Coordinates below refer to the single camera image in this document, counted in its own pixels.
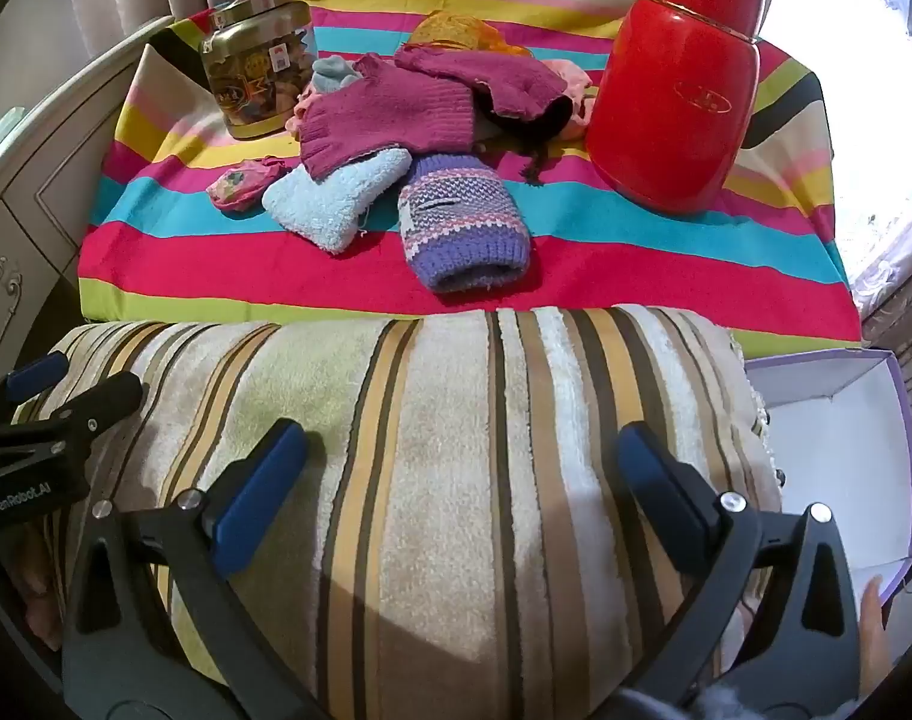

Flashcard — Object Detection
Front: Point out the white carved cabinet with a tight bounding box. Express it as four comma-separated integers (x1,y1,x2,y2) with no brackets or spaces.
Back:
0,15,176,391

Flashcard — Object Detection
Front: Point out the white box with purple edge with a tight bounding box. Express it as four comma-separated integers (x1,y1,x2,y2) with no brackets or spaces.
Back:
745,349,912,608

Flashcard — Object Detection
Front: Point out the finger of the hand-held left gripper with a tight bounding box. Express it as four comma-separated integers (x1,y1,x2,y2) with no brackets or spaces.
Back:
0,351,71,430
0,371,146,460

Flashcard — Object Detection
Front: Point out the purple patterned knit hat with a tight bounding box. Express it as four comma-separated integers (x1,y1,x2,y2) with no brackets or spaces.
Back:
397,154,532,295

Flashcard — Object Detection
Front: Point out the light blue fluffy sock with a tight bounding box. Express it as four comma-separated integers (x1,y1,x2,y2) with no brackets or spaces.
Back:
262,148,413,256

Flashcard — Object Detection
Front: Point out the orange patterned cloth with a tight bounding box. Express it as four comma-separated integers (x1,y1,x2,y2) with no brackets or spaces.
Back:
409,11,533,59

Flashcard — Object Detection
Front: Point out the magenta knit garment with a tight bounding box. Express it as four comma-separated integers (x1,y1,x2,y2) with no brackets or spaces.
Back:
393,43,574,127
300,52,478,182

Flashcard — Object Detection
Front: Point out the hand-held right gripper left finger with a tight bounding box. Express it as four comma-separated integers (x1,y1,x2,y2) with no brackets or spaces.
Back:
61,418,329,720

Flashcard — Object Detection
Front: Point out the beige striped fleece blanket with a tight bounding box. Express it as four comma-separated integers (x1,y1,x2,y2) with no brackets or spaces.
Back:
10,304,783,720

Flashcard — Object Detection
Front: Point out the glass jar with gold lid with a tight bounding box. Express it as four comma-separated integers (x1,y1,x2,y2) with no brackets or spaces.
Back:
201,0,316,142

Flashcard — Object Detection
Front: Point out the small pink floral pouch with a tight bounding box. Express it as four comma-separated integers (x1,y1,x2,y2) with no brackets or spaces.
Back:
205,156,288,212

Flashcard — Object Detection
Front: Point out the red thermos jug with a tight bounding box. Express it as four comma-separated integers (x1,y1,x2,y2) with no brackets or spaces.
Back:
583,0,764,212

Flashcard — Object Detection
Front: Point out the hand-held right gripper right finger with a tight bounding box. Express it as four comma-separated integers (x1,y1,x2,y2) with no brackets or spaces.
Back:
613,421,863,720

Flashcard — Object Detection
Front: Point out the colourful striped tablecloth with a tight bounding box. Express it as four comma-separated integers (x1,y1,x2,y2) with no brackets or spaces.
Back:
77,0,877,342

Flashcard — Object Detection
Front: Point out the person's left hand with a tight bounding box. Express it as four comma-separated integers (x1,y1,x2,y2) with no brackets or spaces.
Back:
17,532,64,653

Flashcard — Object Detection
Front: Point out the person's right hand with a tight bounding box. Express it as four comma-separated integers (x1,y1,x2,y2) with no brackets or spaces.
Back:
855,576,893,698

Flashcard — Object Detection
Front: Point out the pink sock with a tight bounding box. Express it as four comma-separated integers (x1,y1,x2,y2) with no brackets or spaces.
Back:
285,86,322,137

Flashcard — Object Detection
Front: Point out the white lace curtain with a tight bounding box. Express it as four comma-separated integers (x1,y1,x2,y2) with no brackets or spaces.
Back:
760,0,912,421

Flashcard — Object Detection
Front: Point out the pink fluffy hat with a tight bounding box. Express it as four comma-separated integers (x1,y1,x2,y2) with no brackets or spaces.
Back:
542,58,599,140

